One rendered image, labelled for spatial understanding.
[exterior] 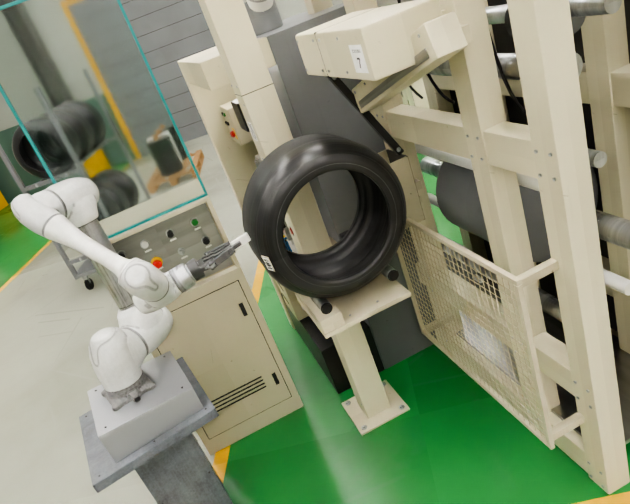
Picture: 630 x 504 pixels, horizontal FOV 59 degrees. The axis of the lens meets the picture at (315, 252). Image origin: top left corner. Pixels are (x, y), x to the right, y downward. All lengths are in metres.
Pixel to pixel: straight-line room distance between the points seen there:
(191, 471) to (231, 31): 1.74
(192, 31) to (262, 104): 9.17
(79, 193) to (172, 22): 9.22
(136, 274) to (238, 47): 0.90
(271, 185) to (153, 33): 9.74
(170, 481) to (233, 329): 0.73
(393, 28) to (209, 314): 1.61
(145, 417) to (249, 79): 1.31
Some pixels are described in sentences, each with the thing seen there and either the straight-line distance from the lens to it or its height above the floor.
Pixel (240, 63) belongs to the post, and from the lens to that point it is 2.13.
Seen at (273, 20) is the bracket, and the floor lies 1.84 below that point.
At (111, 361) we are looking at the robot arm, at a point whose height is 0.96.
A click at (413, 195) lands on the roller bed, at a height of 1.03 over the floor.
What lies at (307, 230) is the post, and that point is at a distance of 2.29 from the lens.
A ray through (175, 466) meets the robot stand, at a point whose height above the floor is 0.43.
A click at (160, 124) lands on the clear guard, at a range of 2.46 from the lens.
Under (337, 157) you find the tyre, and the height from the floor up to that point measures 1.41.
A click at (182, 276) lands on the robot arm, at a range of 1.92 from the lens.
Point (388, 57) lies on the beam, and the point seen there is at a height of 1.68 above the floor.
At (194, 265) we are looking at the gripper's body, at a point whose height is 1.24.
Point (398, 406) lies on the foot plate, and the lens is 2.86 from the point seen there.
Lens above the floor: 1.93
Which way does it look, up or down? 25 degrees down
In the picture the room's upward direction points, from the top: 21 degrees counter-clockwise
